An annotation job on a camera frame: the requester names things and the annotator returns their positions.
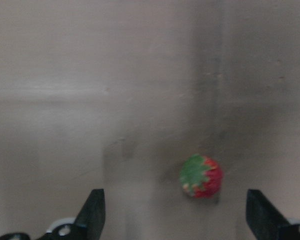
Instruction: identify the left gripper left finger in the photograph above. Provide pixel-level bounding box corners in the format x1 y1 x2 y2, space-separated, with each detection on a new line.
0 188 106 240

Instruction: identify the lone red strawberry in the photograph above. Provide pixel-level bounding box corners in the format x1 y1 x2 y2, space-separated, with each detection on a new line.
179 154 224 199

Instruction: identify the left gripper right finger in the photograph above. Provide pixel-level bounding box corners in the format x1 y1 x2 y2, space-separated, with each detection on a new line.
245 189 300 240

